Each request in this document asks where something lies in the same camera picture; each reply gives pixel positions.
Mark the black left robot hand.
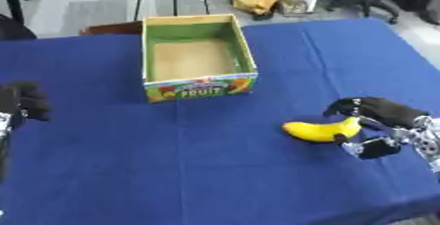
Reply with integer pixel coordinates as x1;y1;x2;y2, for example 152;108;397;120
0;81;52;131

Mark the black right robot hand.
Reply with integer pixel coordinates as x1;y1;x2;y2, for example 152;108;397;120
321;96;432;161

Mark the yellow toy banana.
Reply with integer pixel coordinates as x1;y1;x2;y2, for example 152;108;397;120
282;116;364;143

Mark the cardboard box with green inside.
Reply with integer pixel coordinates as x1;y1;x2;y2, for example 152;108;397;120
140;13;260;103

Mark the brown wooden chair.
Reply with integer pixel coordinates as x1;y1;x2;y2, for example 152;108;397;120
77;20;144;37

